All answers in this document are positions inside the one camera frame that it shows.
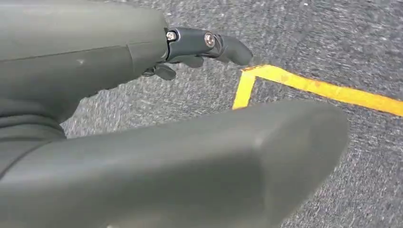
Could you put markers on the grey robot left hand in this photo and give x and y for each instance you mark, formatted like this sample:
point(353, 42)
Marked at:
point(195, 170)

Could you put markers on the long yellow tape corner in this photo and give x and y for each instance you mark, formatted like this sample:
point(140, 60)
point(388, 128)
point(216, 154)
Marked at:
point(330, 89)

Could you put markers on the ribbed grey left arm sleeve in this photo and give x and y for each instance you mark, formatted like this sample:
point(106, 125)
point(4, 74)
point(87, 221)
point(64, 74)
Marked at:
point(25, 133)

